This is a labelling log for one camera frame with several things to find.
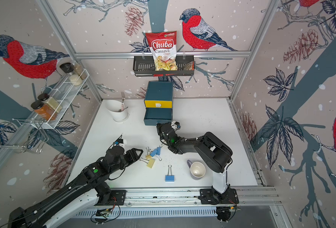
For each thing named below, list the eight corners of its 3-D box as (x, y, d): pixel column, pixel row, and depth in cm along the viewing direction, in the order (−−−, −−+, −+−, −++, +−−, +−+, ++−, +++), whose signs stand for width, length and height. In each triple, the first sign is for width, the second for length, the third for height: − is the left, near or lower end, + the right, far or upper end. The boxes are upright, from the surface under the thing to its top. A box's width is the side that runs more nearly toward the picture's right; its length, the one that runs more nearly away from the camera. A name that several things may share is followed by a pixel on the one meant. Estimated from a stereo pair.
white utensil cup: (109, 123, 108) (102, 110, 96) (113, 112, 115) (106, 99, 103) (127, 123, 108) (122, 110, 96) (130, 112, 115) (125, 99, 103)
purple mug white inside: (187, 178, 81) (189, 172, 73) (186, 165, 86) (188, 158, 78) (202, 178, 81) (206, 172, 73) (201, 165, 86) (204, 158, 78)
